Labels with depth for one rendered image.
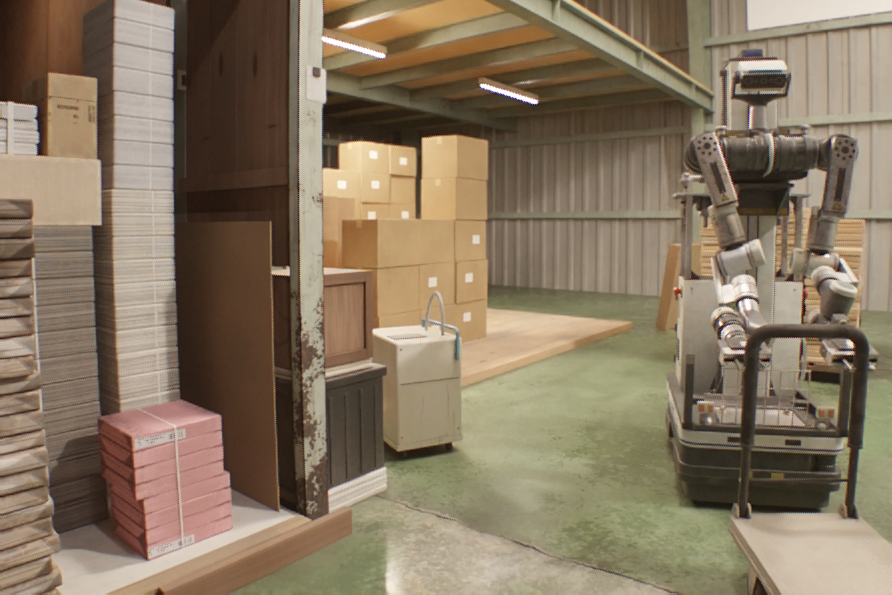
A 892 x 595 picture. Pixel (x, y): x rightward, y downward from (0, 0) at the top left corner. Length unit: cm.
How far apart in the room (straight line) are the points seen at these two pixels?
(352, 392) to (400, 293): 226
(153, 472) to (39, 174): 93
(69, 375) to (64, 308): 21
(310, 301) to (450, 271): 304
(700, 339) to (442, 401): 117
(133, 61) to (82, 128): 28
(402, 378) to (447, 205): 257
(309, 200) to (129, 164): 60
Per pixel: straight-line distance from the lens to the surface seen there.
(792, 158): 244
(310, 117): 207
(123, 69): 225
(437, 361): 279
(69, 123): 218
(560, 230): 1020
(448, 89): 819
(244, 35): 246
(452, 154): 508
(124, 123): 222
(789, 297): 295
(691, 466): 249
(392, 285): 446
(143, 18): 232
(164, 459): 196
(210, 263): 233
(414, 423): 282
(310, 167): 205
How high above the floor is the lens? 104
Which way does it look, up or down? 3 degrees down
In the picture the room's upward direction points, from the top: straight up
